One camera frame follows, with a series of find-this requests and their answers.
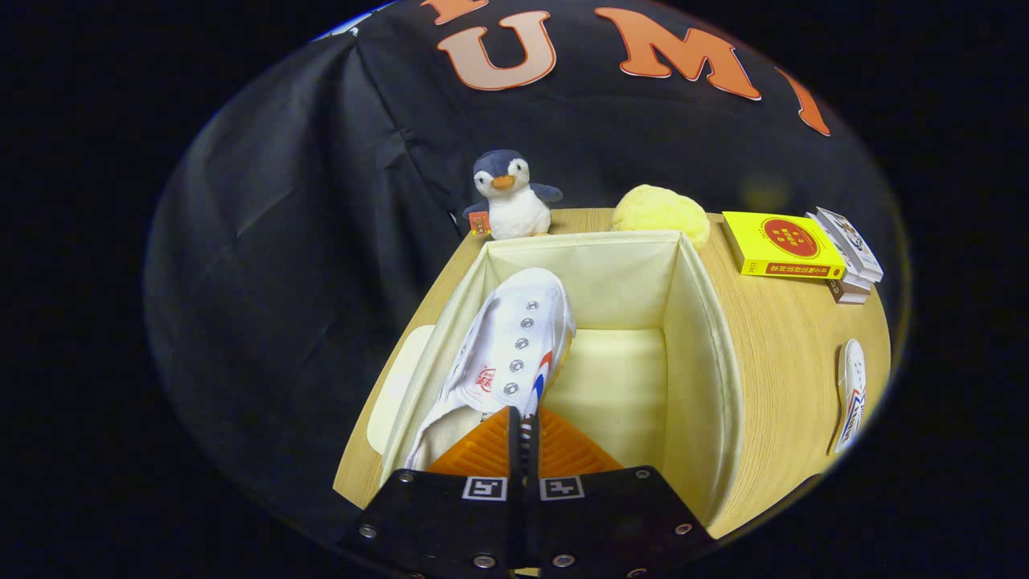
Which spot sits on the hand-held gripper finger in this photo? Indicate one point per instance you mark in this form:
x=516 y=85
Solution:
x=514 y=462
x=534 y=460

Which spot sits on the white canvas shoe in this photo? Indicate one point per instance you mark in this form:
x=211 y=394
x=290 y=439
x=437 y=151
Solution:
x=850 y=386
x=506 y=346

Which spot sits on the cream fabric storage box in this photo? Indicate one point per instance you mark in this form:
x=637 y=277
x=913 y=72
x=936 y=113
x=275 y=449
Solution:
x=619 y=378

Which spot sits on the penguin plush toy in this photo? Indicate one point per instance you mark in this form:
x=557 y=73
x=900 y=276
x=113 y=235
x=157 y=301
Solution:
x=514 y=213

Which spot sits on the yellow fluffy plush ball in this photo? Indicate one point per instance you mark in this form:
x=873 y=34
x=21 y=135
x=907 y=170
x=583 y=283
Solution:
x=659 y=211

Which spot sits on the black backdrop cloth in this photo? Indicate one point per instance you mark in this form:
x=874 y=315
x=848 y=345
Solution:
x=281 y=241

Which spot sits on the yellow book with red circle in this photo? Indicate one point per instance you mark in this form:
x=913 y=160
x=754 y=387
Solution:
x=772 y=241

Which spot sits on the white book with brown spine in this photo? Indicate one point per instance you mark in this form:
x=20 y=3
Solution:
x=848 y=296

